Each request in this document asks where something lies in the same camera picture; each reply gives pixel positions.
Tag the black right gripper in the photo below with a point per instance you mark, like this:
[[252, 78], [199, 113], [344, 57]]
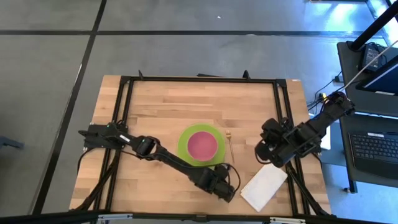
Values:
[[284, 143]]

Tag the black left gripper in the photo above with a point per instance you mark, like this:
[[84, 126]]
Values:
[[210, 182]]

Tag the metal fork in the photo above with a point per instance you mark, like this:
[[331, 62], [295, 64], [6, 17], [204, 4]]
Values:
[[230, 146]]

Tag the pink plastic bowl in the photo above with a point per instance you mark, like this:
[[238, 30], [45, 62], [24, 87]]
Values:
[[202, 145]]

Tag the green plastic plate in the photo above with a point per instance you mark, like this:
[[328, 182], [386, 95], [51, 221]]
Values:
[[186, 141]]

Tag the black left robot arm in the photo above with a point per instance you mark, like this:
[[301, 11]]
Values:
[[174, 160]]

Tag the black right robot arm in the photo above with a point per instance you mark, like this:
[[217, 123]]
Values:
[[326, 116]]

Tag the white paper napkin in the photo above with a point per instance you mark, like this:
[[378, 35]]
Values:
[[264, 186]]

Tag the dark grey side desk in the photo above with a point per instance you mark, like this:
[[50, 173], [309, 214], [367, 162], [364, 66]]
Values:
[[348, 77]]

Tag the black keyboard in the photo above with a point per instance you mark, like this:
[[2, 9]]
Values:
[[374, 152]]

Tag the black laptop screen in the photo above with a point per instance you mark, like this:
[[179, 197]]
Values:
[[381, 79]]

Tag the black power adapter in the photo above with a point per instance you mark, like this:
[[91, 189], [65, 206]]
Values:
[[372, 57]]

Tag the black slanted pole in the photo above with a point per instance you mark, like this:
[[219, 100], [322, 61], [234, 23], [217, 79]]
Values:
[[374, 26]]

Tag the grey chair base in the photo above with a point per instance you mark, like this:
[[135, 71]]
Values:
[[9, 143]]

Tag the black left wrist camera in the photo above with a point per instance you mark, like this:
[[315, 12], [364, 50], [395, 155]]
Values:
[[221, 171]]

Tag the black camera mount rail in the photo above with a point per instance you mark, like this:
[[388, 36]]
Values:
[[199, 217]]

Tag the black table frame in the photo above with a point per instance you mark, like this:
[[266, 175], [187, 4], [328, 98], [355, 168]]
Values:
[[203, 79]]

